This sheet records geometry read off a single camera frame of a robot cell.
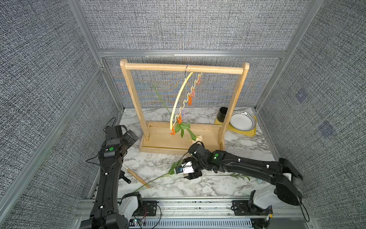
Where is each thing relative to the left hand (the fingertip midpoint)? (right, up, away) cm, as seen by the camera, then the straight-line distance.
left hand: (130, 137), depth 78 cm
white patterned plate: (+75, +9, +33) cm, 83 cm away
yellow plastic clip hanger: (+24, +7, -11) cm, 27 cm away
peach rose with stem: (+28, +6, -2) cm, 29 cm away
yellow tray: (+78, +1, +26) cm, 83 cm away
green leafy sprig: (+60, -22, +4) cm, 64 cm away
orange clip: (+27, +9, -3) cm, 29 cm away
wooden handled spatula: (+1, -23, +6) cm, 24 cm away
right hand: (+28, -15, -1) cm, 32 cm away
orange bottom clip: (+24, +4, -6) cm, 25 cm away
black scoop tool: (-7, -23, +6) cm, 25 cm away
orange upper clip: (+32, +20, 0) cm, 38 cm away
